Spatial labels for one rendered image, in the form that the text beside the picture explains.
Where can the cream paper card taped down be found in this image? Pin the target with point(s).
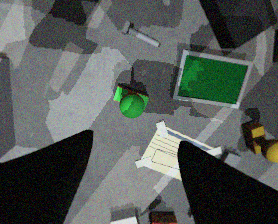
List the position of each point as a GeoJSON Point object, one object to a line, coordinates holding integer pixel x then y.
{"type": "Point", "coordinates": [161, 153]}

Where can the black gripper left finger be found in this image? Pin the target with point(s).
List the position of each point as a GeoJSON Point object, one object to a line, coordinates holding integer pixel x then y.
{"type": "Point", "coordinates": [38, 188]}

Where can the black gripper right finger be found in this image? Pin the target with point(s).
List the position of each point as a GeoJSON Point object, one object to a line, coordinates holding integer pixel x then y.
{"type": "Point", "coordinates": [220, 194]}

